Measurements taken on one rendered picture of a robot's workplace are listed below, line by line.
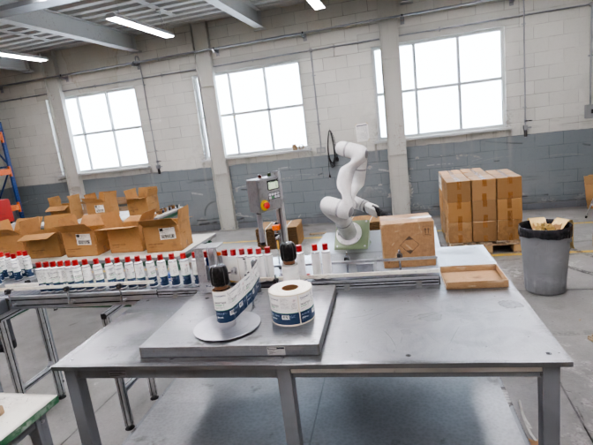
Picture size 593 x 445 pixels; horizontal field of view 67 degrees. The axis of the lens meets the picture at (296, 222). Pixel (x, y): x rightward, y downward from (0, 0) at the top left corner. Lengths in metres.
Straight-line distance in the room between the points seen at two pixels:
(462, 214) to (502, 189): 0.52
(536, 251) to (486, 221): 1.37
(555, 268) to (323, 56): 5.08
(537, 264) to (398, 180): 3.79
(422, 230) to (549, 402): 1.16
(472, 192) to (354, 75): 3.19
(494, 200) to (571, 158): 2.69
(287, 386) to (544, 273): 3.13
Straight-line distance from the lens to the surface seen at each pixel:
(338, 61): 7.95
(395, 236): 2.71
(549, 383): 1.95
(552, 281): 4.63
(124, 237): 4.50
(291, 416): 2.02
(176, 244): 4.18
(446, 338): 1.98
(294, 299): 2.00
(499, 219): 5.79
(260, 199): 2.54
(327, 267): 2.54
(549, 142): 8.11
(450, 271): 2.71
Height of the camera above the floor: 1.73
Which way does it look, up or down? 12 degrees down
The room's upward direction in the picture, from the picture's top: 7 degrees counter-clockwise
